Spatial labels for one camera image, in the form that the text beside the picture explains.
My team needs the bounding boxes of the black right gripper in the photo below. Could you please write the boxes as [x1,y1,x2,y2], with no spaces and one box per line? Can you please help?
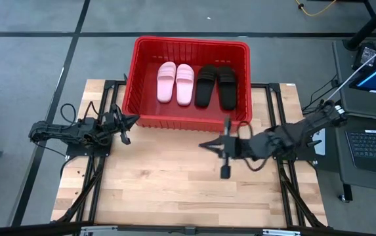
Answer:
[198,115,241,180]

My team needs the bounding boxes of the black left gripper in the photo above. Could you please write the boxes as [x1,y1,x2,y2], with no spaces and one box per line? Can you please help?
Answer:
[107,103,141,146]

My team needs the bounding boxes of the pink slide sandal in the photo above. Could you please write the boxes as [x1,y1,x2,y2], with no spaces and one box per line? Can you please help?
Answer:
[156,61,177,104]
[175,63,196,107]

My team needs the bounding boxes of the black slide sandal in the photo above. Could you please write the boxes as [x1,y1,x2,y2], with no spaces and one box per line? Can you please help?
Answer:
[194,64,219,108]
[217,66,239,111]

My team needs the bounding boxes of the red plastic bin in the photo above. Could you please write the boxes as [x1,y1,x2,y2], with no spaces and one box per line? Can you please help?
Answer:
[121,35,253,134]

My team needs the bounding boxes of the white label card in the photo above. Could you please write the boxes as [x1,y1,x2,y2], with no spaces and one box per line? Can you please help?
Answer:
[312,127,327,157]

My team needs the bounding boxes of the black cart caster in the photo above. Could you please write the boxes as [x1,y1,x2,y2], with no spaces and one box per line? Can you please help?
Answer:
[337,183,354,204]

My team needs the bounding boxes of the grey equipment cart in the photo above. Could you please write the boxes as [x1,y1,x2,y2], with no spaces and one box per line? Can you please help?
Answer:
[331,38,376,197]

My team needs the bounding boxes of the black crossbar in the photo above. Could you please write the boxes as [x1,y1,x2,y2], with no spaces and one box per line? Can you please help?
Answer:
[0,220,376,236]

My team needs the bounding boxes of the black laptop keyboard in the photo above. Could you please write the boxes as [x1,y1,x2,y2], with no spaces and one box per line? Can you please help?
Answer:
[345,128,376,178]

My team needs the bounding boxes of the black power adapter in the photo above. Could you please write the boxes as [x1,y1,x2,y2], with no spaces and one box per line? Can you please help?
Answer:
[352,41,376,71]

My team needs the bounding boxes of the black stand leg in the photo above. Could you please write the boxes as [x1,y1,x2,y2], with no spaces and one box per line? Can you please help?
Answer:
[343,0,376,52]

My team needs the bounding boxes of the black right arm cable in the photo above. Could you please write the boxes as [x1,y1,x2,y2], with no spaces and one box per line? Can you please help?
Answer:
[236,119,270,172]

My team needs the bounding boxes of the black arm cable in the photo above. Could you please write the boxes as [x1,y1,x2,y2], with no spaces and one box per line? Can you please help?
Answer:
[59,102,77,125]
[236,119,270,172]

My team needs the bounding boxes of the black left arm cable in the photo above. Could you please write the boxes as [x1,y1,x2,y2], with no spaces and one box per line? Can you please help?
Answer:
[59,102,77,125]

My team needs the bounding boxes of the silver metal bracket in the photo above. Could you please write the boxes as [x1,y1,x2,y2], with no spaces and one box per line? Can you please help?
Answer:
[79,225,119,236]
[262,228,302,236]

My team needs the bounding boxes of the black cable bundle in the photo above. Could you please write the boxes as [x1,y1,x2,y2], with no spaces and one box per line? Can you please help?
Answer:
[301,74,341,115]

